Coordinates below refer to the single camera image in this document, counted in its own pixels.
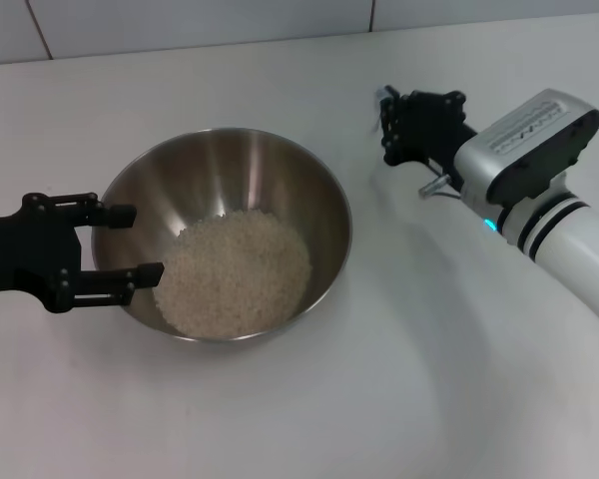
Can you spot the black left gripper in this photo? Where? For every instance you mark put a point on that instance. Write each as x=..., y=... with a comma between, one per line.
x=30, y=254

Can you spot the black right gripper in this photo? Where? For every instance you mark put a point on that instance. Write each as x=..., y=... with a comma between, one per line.
x=429, y=125

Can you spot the white rice grains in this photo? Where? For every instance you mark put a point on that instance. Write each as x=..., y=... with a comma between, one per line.
x=234, y=274

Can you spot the stainless steel mixing bowl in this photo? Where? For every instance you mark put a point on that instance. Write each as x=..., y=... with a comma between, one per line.
x=239, y=169

